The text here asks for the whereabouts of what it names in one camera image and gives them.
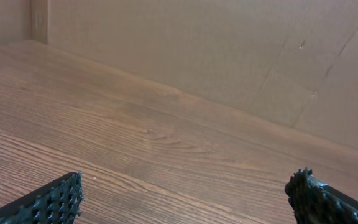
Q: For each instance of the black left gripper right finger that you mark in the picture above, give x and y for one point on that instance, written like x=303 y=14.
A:
x=316 y=202

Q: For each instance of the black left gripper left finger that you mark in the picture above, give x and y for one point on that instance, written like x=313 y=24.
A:
x=57 y=202

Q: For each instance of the cardboard wall panel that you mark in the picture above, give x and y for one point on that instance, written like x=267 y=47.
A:
x=291 y=62

